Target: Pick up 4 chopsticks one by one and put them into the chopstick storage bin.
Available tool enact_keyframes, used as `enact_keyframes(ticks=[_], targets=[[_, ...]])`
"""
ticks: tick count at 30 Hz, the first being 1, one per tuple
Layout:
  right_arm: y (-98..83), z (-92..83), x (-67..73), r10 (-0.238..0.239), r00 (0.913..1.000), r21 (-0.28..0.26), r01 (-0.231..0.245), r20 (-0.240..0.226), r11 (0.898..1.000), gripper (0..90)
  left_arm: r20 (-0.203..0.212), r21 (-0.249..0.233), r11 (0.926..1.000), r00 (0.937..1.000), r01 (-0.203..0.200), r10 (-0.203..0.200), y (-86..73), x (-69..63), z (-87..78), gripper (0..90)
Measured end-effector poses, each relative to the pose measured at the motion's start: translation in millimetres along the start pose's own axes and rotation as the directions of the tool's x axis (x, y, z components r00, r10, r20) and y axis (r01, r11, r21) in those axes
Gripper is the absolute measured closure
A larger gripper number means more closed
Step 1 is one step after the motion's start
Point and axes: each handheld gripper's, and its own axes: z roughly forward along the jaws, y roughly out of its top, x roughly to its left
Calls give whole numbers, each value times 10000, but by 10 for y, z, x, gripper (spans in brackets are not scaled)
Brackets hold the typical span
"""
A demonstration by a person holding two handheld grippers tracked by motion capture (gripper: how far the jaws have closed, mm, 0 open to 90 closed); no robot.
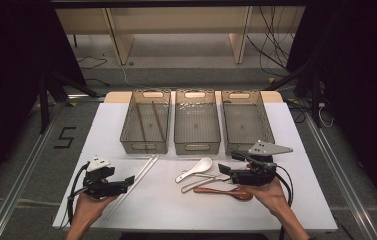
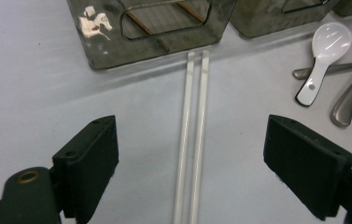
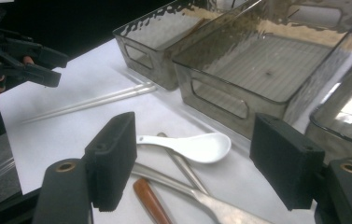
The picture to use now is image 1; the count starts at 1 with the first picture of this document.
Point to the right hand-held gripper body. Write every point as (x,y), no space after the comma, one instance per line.
(256,175)

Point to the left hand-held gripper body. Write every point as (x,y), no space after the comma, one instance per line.
(106,190)

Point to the white ceramic spoon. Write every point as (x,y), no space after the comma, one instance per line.
(202,165)

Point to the brown wooden spoon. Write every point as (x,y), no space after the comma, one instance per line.
(216,191)

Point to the metal fork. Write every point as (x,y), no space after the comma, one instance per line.
(197,185)

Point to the translucent grey plastic bin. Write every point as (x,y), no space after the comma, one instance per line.
(246,125)
(196,125)
(146,123)

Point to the person's right hand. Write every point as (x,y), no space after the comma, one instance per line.
(271,196)

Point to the person's left hand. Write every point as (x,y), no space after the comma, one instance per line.
(89,213)

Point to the white table mat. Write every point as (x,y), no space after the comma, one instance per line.
(162,210)

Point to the black tripod stand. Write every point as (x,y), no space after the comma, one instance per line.
(44,106)

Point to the black metal stand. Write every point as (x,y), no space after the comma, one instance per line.
(315,100)

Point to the dark curtain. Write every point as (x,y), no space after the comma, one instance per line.
(9,66)
(359,66)

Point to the beige wooden desk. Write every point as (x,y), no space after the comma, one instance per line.
(176,20)

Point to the aluminium floor rail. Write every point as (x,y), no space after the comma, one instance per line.
(19,180)
(342,180)

